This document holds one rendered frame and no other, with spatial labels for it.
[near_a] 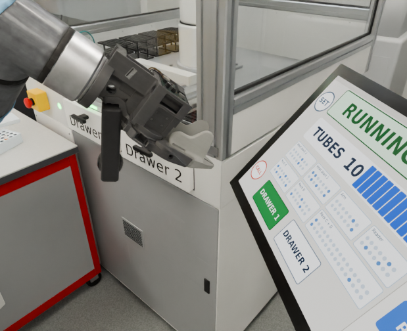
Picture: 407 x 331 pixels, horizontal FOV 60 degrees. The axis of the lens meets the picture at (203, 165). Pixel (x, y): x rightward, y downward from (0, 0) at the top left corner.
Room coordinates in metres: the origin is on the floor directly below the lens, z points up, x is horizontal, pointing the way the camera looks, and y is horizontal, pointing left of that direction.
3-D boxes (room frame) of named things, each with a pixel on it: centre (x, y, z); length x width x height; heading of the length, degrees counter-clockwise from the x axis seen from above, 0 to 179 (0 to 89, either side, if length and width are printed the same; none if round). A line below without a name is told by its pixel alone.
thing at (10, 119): (1.31, 0.83, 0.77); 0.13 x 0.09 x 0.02; 134
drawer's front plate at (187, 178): (0.86, 0.14, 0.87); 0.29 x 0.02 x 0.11; 48
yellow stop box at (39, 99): (1.28, 0.63, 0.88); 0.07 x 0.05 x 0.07; 48
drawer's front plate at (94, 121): (1.07, 0.37, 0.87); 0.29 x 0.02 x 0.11; 48
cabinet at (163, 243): (1.40, 0.02, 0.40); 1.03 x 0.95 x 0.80; 48
